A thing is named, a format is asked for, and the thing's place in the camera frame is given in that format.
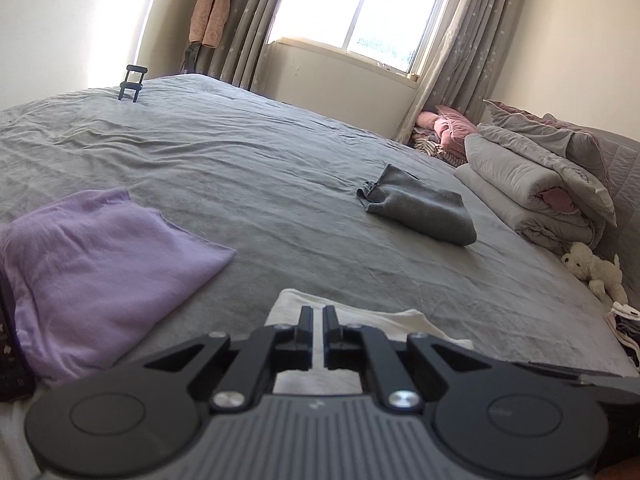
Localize stack of folded clothes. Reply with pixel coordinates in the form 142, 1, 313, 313
605, 301, 640, 368

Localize folded grey duvet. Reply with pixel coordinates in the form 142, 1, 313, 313
454, 124, 608, 256

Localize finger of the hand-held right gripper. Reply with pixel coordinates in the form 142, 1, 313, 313
512, 361, 623, 382

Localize folded grey sweater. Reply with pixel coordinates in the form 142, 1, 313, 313
356, 163, 477, 247

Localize folded lavender garment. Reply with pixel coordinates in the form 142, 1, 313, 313
0, 187, 237, 386

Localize grey pillow with pink edge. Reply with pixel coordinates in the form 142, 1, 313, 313
482, 100, 601, 161

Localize white plush dog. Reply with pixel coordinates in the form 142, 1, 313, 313
560, 242, 628, 303

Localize grey quilted headboard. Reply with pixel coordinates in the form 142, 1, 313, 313
587, 130, 640, 281

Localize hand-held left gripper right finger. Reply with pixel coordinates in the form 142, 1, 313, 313
322, 305, 506, 413

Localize pink cushion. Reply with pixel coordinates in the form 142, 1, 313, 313
415, 105, 478, 148

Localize grey bed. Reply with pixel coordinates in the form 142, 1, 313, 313
0, 74, 640, 480

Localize white pants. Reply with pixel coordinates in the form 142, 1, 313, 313
264, 288, 475, 396

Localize pink hanging coat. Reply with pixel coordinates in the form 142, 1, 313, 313
189, 0, 236, 48

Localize grey star-print curtain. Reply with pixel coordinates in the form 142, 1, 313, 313
397, 0, 528, 143
207, 0, 296, 92

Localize black phone stand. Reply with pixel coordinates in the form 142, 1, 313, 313
118, 65, 147, 102

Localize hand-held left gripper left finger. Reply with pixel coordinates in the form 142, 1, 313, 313
142, 305, 315, 413

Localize window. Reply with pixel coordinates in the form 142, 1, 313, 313
265, 0, 461, 78

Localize dark hanging bag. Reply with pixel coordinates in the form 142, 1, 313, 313
179, 42, 201, 76

